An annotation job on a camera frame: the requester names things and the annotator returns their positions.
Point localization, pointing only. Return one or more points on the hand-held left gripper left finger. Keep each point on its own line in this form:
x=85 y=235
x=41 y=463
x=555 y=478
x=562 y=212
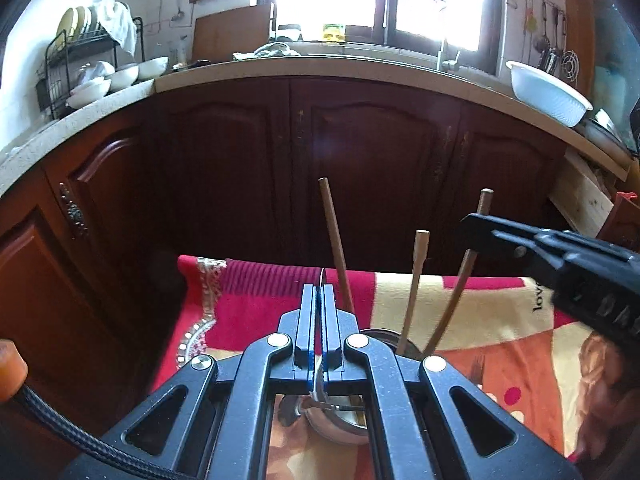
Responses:
x=306 y=320

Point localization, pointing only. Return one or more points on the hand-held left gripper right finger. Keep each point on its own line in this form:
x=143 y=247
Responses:
x=331 y=320

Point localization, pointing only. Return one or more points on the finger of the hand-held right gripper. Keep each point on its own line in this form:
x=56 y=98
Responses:
x=492 y=225

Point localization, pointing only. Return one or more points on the brown wooden chopstick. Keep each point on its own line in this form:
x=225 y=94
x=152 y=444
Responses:
x=334 y=240
x=417 y=280
x=460 y=285

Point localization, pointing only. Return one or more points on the metal spoon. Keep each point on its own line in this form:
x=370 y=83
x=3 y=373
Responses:
x=292 y=410

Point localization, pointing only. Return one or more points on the grey metal cup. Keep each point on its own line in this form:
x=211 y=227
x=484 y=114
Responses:
x=340 y=432

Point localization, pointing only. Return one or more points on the dark wooden cabinet door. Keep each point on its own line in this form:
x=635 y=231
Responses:
x=510 y=185
x=380 y=160
x=225 y=160
x=35 y=300
x=110 y=175

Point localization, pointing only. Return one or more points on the light wooden board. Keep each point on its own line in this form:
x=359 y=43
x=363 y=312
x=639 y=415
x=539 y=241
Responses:
x=582 y=200

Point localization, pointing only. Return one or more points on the printed terry towel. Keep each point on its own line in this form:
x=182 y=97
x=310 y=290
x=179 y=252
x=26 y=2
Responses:
x=500 y=360

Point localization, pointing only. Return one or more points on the red embroidered tablecloth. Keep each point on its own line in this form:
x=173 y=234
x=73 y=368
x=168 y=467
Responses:
x=190 y=270

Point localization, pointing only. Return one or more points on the white plastic basin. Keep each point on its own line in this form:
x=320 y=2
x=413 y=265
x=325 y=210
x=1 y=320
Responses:
x=547 y=92

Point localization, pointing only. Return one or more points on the metal pot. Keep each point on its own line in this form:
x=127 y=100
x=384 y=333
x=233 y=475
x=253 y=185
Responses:
x=602 y=130

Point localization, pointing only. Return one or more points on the metal sink faucet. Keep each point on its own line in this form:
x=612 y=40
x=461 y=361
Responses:
x=447 y=57

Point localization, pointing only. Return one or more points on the yellow green box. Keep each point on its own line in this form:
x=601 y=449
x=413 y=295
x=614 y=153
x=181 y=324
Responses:
x=333 y=33

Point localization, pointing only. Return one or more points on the grey dish rag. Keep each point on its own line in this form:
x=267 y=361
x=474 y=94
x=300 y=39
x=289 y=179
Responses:
x=270 y=51

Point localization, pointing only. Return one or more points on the wooden cutting board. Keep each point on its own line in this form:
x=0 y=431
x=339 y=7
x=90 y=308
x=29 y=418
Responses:
x=232 y=35

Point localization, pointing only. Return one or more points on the clear plastic bottle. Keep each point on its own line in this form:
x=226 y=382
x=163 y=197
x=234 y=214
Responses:
x=181 y=52

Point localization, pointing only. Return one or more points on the white ceramic bowl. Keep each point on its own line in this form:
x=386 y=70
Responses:
x=122 y=76
x=152 y=67
x=89 y=94

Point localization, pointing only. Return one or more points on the white crumpled cloth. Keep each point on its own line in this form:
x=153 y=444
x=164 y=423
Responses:
x=117 y=22

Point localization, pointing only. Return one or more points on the row of upright plates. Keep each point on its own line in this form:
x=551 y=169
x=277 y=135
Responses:
x=77 y=22

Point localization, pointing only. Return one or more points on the rail of hanging kitchen tools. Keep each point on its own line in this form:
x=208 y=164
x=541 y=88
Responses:
x=547 y=45

